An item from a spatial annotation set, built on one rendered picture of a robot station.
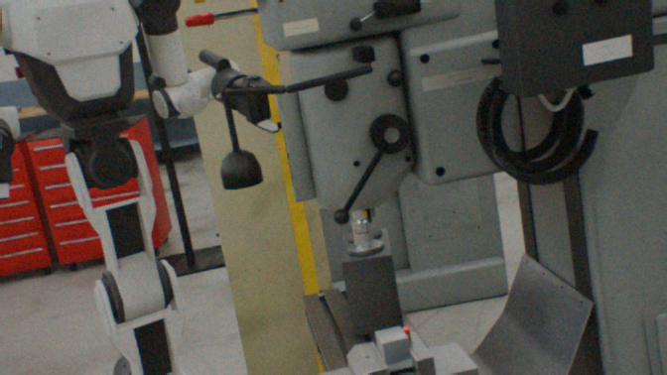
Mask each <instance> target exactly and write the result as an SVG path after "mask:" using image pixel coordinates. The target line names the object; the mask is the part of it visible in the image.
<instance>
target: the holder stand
mask: <svg viewBox="0 0 667 375"><path fill-rule="evenodd" d="M372 233H373V239H374V245H372V246H370V247H367V248H356V247H355V241H354V235H353V230H352V231H350V232H349V233H348V234H343V236H342V248H341V265H342V270H343V276H344V282H345V288H346V293H347V299H348V305H349V310H350V316H351V322H352V327H353V333H354V335H355V336H357V335H363V334H369V333H375V331H379V330H383V329H388V328H392V327H396V326H400V327H403V321H402V315H401V309H400V303H399V297H398V291H397V284H396V278H395V272H394V266H393V259H392V253H391V247H390V241H389V235H388V229H387V228H386V227H385V228H378V227H372Z"/></svg>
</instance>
